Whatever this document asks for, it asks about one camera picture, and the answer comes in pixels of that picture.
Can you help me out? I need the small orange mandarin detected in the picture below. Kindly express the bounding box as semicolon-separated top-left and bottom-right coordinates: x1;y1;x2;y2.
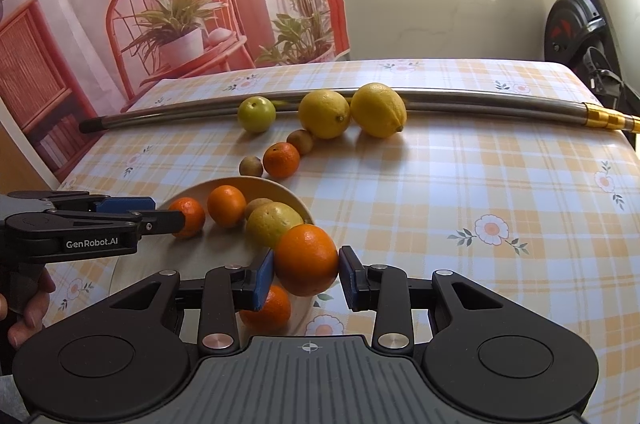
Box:
207;185;247;229
263;142;301;179
239;285;292;334
167;197;206;239

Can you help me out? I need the person's left hand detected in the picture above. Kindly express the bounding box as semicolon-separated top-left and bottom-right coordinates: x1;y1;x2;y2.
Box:
0;268;57;351

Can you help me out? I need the pointed yellow lemon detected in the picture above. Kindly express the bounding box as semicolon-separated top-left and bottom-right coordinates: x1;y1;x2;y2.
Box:
350;82;407;139

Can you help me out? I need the long steel pole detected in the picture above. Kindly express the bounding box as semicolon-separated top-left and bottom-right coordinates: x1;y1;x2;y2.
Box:
79;88;640;135

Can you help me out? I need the small green fruit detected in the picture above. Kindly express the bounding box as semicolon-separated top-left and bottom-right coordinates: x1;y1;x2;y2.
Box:
287;129;314;155

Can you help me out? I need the black exercise bike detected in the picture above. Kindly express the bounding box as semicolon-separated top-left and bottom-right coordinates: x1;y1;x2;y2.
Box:
542;0;640;115

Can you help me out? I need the yellow plaid floral tablecloth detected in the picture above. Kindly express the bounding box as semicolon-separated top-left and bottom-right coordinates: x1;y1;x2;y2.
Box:
42;58;640;424

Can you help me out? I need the large orange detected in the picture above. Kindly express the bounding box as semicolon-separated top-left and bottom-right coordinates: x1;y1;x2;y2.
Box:
274;224;340;297

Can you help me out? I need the round green fruit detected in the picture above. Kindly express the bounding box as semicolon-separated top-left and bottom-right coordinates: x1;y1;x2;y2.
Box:
237;96;277;134

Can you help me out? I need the small brown longan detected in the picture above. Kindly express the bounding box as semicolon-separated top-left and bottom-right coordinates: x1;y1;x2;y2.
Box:
244;198;274;222
239;155;264;179

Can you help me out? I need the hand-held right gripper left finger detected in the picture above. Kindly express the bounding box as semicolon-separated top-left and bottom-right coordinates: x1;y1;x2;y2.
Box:
92;248;277;358

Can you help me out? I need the round yellow lemon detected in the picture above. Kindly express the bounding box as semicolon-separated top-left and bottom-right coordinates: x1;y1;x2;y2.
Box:
298;89;351;140

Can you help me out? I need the beige round plate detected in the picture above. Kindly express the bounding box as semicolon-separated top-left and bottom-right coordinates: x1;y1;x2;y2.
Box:
109;176;317;341

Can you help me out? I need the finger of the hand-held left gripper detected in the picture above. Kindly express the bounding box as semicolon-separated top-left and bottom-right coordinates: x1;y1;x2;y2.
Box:
127;209;186;236
7;191;154;215

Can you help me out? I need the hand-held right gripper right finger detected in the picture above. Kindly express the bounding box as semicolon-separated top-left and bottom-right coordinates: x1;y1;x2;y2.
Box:
339;246;522;358

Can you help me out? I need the greenish yellow lemon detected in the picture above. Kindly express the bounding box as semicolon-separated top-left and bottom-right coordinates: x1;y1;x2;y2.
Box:
245;202;305;249

